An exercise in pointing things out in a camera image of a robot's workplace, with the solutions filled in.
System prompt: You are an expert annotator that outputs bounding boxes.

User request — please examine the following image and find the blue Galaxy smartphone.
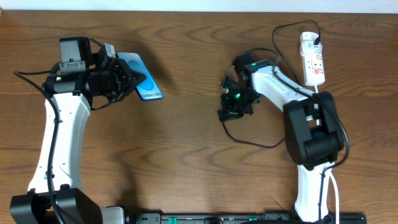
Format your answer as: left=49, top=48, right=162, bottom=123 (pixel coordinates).
left=116, top=51, right=165, bottom=102

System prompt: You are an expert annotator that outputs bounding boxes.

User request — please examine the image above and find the black charging cable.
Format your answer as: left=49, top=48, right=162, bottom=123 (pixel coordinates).
left=219, top=20, right=322, bottom=149

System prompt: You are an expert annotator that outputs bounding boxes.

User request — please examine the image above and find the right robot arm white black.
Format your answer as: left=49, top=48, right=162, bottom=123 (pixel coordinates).
left=218, top=52, right=348, bottom=222

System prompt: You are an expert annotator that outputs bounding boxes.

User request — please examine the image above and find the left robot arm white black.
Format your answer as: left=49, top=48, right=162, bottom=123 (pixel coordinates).
left=10, top=37, right=145, bottom=223

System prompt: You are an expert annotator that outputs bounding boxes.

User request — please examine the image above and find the white charger adapter plug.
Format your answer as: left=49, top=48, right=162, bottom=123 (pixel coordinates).
left=300, top=32, right=322, bottom=57

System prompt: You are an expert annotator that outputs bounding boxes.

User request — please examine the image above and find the white power strip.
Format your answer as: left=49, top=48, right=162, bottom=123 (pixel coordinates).
left=300, top=41, right=325, bottom=86

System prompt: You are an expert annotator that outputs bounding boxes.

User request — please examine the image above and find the white power strip cord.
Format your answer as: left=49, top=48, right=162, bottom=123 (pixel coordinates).
left=313, top=83, right=340, bottom=224

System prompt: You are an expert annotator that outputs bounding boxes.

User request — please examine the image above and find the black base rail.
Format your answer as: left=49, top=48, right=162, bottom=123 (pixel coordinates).
left=102, top=205, right=368, bottom=224

